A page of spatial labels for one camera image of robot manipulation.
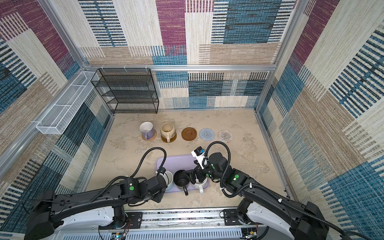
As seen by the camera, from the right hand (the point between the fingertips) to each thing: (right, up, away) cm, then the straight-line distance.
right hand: (190, 170), depth 74 cm
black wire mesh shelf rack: (-46, +47, +36) cm, 75 cm away
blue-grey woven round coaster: (+11, +15, +31) cm, 36 cm away
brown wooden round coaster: (-2, +16, +32) cm, 36 cm away
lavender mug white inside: (-31, +19, +31) cm, 48 cm away
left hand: (-13, -11, +3) cm, 17 cm away
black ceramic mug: (-5, -10, +11) cm, 15 cm away
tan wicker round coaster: (-26, +14, +31) cm, 43 cm away
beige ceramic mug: (-16, +18, +28) cm, 37 cm away
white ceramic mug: (+6, -9, +2) cm, 11 cm away
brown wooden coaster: (-12, +12, +27) cm, 32 cm away
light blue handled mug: (-9, -2, -9) cm, 13 cm away
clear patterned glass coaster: (+23, +14, +31) cm, 41 cm away
